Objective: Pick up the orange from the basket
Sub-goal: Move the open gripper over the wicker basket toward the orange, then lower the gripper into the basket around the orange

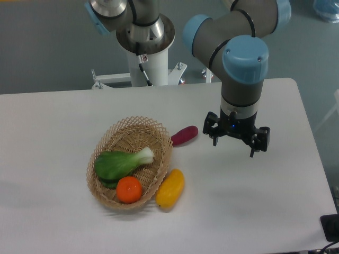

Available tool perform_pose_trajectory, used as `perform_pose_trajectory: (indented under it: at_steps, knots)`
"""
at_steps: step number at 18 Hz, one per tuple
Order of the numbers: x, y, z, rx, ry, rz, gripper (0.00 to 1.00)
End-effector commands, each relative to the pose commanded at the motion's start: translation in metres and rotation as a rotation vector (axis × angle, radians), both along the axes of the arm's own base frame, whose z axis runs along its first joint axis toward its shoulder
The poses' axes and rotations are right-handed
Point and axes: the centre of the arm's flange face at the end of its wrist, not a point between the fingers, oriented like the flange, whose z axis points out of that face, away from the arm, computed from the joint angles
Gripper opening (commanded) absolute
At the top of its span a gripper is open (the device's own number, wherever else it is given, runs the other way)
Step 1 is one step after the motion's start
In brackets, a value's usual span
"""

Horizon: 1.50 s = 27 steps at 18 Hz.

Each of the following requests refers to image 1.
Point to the purple sweet potato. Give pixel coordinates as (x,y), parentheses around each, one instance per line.
(184,135)

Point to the orange fruit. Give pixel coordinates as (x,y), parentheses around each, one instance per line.
(129,190)

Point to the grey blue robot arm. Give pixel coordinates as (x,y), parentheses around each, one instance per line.
(231,47)

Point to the green bok choy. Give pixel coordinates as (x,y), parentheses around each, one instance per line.
(111,166)

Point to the blue bag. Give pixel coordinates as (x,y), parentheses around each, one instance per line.
(327,10)

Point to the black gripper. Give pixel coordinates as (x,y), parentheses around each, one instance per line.
(239,123)

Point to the woven wicker basket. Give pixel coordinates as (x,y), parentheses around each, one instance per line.
(136,146)

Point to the black device at table edge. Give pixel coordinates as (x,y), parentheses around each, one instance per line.
(330,227)

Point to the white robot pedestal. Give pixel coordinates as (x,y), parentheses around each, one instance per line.
(146,48)

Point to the yellow mango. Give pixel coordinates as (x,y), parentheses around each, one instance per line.
(170,190)

